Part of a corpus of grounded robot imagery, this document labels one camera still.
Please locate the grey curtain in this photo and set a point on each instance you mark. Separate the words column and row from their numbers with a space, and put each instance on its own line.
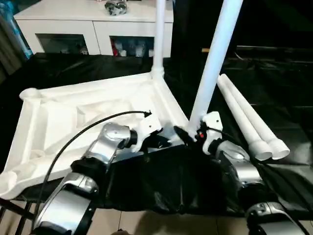
column 12, row 49

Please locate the tan label tag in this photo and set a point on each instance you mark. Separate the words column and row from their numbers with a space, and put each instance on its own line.
column 205, row 50

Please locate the white plastic table leg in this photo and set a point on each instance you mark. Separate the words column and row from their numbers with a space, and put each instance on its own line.
column 160, row 36
column 234, row 107
column 215, row 61
column 248, row 107

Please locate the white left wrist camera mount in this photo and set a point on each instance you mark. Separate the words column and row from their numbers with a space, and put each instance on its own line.
column 149, row 124

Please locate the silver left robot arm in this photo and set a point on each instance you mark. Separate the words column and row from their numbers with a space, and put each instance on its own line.
column 102, row 147

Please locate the grey crumpled bag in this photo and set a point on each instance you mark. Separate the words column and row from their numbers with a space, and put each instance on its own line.
column 116, row 7

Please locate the black metal frame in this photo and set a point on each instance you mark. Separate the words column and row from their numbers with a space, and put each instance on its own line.
column 274, row 50

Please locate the white plastic table top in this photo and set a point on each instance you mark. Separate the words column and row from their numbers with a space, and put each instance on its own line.
column 61, row 110

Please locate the black plastic mat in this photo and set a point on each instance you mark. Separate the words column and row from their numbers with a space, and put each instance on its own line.
column 171, row 176

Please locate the white cabinet with glass doors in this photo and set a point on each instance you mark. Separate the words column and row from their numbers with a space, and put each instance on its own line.
column 73, row 27

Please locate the black metal table leg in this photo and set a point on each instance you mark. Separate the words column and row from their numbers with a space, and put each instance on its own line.
column 17, row 215

